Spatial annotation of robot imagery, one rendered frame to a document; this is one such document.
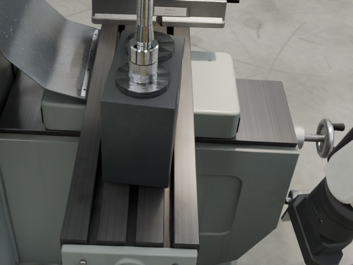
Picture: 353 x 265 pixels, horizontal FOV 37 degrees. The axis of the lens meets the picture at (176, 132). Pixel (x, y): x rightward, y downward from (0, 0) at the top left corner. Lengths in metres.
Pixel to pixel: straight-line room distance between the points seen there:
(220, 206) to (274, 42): 1.88
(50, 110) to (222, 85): 0.44
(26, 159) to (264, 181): 0.64
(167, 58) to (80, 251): 0.36
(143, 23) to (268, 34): 2.58
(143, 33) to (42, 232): 0.98
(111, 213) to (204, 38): 2.39
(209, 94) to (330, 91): 1.68
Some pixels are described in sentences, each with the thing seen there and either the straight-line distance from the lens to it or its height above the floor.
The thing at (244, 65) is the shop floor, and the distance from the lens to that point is 3.03.
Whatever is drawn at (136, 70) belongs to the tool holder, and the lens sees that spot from 0.84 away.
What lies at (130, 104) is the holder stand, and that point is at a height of 1.14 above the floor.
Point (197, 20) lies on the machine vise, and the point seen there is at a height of 0.98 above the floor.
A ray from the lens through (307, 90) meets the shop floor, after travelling 2.94.
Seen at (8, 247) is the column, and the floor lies 0.33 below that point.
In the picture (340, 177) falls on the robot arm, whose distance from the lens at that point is 0.68.
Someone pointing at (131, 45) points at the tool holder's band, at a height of 1.22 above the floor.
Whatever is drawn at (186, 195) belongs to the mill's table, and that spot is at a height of 0.96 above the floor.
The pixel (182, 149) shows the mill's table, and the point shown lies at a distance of 1.03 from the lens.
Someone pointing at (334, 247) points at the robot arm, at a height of 1.05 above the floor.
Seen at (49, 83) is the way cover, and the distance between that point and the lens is 1.28.
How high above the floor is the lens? 1.67
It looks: 42 degrees down
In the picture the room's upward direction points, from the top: 5 degrees clockwise
